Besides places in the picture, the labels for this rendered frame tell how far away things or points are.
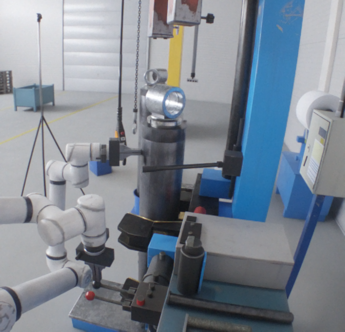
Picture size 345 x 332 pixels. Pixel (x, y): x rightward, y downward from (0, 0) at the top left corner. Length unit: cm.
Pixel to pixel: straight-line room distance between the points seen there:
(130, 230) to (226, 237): 51
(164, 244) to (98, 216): 42
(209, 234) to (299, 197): 262
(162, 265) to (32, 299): 57
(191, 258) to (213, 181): 70
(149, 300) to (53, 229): 41
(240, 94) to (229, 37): 1055
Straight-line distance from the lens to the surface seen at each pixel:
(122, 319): 205
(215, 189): 150
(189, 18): 107
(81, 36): 1340
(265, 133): 122
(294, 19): 121
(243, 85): 139
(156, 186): 133
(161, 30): 143
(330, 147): 151
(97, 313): 210
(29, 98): 914
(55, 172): 145
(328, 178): 156
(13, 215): 91
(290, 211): 370
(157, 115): 130
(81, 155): 132
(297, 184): 350
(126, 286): 173
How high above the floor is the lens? 179
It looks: 21 degrees down
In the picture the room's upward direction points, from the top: 4 degrees clockwise
